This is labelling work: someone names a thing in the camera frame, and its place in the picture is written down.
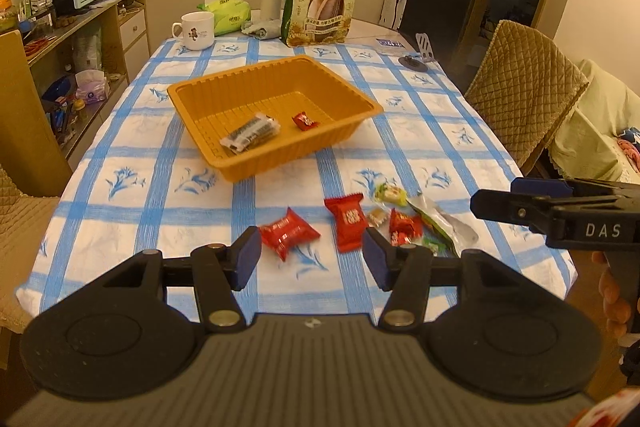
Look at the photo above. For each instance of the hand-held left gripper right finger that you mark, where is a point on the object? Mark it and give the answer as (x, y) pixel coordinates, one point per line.
(375, 257)

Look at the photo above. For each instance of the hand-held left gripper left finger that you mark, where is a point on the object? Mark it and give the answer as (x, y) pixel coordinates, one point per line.
(248, 252)

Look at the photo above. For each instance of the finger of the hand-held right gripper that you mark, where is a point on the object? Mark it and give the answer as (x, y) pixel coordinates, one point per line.
(540, 187)
(510, 207)

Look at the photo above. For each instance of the small brown clear-wrapped candy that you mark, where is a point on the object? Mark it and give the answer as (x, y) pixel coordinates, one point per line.
(377, 217)

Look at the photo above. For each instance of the small red snack packet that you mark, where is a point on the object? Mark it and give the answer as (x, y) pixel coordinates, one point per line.
(405, 227)

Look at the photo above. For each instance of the red pillow snack packet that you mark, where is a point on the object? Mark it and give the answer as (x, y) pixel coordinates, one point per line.
(287, 232)

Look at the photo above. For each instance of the red snack packet white print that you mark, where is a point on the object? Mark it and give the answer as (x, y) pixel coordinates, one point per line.
(347, 219)

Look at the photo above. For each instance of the yellow green candy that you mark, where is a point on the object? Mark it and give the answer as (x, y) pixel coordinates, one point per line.
(391, 194)

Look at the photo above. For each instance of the green silver snack packet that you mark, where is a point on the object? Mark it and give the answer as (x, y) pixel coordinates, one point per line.
(445, 222)

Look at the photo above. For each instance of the dark snack bar packet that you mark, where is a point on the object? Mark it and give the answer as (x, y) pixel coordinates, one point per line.
(250, 133)

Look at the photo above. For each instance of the small red twist candy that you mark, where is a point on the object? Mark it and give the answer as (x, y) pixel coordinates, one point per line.
(305, 122)

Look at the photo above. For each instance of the orange plastic tray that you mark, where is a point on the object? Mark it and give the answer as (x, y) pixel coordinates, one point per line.
(250, 82)

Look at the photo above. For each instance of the person's right hand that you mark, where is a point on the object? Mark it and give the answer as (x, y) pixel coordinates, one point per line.
(612, 292)

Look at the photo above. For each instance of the light green sofa cover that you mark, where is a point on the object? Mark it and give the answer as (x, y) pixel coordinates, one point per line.
(600, 122)

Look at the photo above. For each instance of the beige quilted chair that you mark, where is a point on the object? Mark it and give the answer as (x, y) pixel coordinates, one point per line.
(525, 87)

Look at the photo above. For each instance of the blue checked tablecloth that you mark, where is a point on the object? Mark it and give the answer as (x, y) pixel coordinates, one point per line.
(150, 147)

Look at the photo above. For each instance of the black round disc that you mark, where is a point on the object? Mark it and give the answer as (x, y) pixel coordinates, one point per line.
(414, 63)

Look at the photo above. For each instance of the metal phone stand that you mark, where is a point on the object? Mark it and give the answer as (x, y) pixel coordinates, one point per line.
(425, 47)

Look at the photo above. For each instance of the red white cloth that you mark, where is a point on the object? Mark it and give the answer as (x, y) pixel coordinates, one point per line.
(610, 412)

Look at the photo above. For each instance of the small blue white packet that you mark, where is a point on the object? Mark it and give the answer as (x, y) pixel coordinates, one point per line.
(389, 43)

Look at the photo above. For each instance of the black box appliance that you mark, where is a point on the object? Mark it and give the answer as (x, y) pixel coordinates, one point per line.
(435, 7)

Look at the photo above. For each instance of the grey rag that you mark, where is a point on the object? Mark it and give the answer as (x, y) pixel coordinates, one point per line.
(262, 29)

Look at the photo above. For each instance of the wooden chair quilted cushion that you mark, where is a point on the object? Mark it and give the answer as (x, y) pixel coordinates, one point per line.
(25, 232)

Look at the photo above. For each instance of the purple tissue box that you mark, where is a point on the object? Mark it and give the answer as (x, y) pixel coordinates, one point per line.
(92, 89)

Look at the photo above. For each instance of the white cartoon mug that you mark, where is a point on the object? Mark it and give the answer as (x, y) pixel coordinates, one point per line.
(197, 32)

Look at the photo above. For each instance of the green tissue pack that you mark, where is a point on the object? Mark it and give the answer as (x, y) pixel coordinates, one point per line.
(230, 14)

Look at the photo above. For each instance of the wooden shelf cabinet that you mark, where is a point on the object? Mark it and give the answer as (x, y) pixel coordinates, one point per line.
(132, 32)

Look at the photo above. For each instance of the blue bowl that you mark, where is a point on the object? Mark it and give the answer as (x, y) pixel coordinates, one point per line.
(57, 89)

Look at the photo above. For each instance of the green sunflower seed bag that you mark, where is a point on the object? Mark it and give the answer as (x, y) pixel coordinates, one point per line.
(320, 7)

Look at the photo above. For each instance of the white bag on shelf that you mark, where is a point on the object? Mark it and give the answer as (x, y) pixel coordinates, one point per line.
(87, 49)

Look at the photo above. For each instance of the orange lid jar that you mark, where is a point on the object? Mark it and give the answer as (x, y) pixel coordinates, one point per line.
(7, 17)

